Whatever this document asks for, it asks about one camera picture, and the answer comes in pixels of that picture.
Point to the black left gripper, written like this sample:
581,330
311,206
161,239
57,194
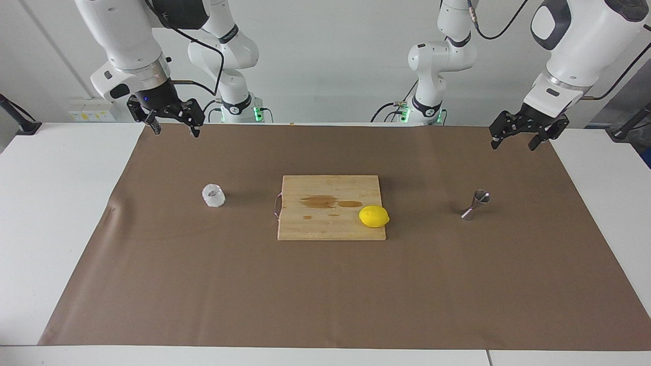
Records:
536,119

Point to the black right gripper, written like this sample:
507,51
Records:
160,101

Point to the steel cocktail jigger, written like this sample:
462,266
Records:
478,201

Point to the clear textured glass cup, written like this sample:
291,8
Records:
213,197

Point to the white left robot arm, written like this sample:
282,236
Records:
580,46

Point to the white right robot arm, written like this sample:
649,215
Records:
127,35

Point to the black clamp stand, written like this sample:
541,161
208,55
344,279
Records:
623,133
28,127

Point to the brown table mat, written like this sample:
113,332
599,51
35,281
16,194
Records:
203,284

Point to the yellow lemon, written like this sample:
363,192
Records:
374,217

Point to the wooden cutting board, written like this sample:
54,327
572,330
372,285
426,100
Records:
325,223

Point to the white wall socket strip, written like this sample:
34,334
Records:
91,109

